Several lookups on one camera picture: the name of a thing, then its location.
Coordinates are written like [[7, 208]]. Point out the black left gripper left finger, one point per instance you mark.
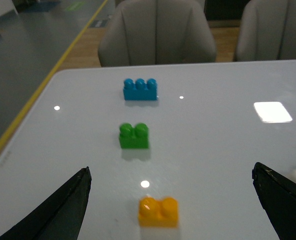
[[60, 216]]

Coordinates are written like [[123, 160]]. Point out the green toy block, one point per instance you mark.
[[134, 137]]

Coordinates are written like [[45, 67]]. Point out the right grey armchair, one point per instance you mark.
[[267, 31]]

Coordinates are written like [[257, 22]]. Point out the blue toy block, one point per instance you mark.
[[140, 90]]

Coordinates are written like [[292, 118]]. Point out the left grey armchair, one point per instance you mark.
[[157, 32]]

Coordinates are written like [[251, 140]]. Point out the yellow toy block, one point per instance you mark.
[[159, 213]]

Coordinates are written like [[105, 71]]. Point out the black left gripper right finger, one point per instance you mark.
[[277, 195]]

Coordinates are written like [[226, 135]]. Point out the grey armchair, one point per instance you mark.
[[157, 32], [267, 31]]

